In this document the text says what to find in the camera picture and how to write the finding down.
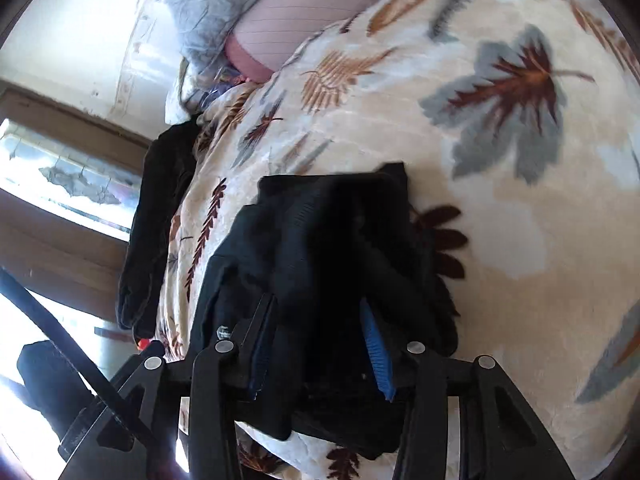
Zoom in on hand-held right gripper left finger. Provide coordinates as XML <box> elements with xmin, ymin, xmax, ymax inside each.
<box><xmin>57</xmin><ymin>294</ymin><xmax>281</xmax><ymax>480</ymax></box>

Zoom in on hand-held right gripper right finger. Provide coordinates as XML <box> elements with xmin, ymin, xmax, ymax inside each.
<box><xmin>359</xmin><ymin>299</ymin><xmax>576</xmax><ymax>480</ymax></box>

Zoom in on black garment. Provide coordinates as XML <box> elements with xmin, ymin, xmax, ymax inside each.
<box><xmin>116</xmin><ymin>121</ymin><xmax>202</xmax><ymax>341</ymax></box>

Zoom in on black pants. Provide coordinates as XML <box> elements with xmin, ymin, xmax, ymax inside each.
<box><xmin>190</xmin><ymin>161</ymin><xmax>461</xmax><ymax>461</ymax></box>

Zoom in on white cloth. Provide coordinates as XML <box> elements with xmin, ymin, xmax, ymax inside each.
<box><xmin>165</xmin><ymin>57</ymin><xmax>203</xmax><ymax>122</ymax></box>

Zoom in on leaf print blanket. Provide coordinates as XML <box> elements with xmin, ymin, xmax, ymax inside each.
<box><xmin>150</xmin><ymin>0</ymin><xmax>640</xmax><ymax>480</ymax></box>

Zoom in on black cable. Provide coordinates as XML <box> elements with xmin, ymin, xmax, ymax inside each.
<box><xmin>0</xmin><ymin>267</ymin><xmax>163</xmax><ymax>463</ymax></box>

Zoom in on clear plastic bag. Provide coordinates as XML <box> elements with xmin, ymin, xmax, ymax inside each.
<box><xmin>200</xmin><ymin>80</ymin><xmax>241</xmax><ymax>108</ymax></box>

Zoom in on wooden stained glass door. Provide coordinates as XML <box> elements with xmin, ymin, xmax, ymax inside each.
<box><xmin>0</xmin><ymin>77</ymin><xmax>157</xmax><ymax>322</ymax></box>

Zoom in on pink bolster cushion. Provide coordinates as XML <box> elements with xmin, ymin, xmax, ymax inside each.
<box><xmin>224</xmin><ymin>0</ymin><xmax>468</xmax><ymax>83</ymax></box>

